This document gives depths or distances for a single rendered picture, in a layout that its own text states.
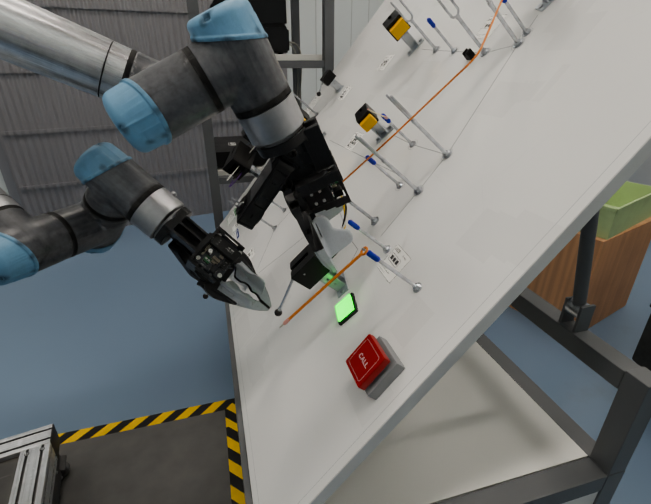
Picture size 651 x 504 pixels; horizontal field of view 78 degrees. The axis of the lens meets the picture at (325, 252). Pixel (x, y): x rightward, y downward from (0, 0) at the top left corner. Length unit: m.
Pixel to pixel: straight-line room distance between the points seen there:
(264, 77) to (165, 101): 0.11
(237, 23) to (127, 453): 1.76
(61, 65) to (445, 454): 0.83
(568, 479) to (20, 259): 0.91
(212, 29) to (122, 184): 0.29
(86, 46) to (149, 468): 1.59
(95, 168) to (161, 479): 1.39
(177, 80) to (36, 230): 0.32
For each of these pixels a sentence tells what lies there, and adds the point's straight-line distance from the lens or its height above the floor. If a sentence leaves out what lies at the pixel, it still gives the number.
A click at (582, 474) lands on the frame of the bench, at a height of 0.80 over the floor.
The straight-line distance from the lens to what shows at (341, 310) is 0.63.
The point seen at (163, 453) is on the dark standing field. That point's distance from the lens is 1.93.
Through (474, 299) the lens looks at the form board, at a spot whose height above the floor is 1.19.
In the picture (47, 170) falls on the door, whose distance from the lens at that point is 4.20.
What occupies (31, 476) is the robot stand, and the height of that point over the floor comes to 0.23.
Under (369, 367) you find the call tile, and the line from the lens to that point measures 0.50.
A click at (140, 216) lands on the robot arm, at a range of 0.66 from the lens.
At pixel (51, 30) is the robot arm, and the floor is 1.47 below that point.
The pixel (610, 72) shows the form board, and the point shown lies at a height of 1.43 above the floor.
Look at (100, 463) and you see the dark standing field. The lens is 2.00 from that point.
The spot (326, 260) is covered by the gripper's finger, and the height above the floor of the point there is 1.18.
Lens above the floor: 1.44
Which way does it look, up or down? 26 degrees down
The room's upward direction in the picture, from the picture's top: straight up
